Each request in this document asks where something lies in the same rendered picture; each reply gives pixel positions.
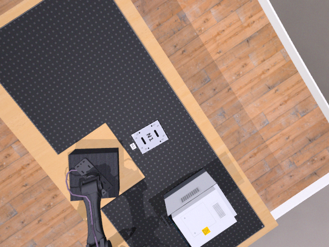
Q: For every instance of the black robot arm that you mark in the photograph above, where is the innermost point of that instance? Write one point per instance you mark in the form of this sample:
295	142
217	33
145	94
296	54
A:
94	187

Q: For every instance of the small white label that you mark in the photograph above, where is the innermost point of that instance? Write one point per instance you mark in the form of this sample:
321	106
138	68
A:
133	146

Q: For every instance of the grey heat sealer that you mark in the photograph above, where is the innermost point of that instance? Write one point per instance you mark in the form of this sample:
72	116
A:
198	209

